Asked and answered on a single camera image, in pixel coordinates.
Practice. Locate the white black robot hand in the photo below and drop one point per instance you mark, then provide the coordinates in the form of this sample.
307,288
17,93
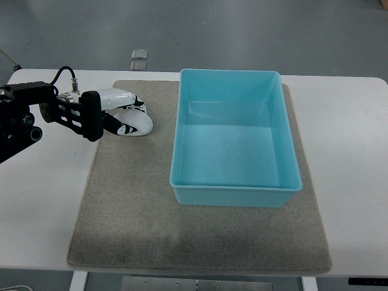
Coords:
109,104

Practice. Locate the white bunny toy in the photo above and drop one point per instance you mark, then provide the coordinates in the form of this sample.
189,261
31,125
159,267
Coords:
128,122

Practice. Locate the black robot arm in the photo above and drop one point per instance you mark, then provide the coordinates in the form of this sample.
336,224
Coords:
18,130

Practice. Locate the blue plastic box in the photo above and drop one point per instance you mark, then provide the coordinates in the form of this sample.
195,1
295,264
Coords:
233,143

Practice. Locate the lower floor socket plate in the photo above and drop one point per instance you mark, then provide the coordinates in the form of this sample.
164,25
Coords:
139,66

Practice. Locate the floor socket plate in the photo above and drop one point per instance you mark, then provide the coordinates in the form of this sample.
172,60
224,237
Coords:
139,54
139,66

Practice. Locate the upper floor socket plate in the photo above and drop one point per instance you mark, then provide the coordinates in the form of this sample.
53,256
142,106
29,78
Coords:
139,54

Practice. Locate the grey felt mat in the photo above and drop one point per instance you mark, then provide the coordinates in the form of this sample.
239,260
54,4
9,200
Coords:
129,219

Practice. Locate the white table leg left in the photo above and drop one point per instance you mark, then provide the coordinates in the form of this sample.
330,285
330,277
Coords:
78,281

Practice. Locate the white table leg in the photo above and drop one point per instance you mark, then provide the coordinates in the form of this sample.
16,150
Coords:
78,281
309,283

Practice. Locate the metal plate under table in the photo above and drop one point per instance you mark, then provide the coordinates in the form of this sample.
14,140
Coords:
153,283

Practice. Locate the white table leg right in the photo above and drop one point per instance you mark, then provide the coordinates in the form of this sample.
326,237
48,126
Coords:
309,283

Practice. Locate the black table control panel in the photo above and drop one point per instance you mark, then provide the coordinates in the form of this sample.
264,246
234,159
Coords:
368,281

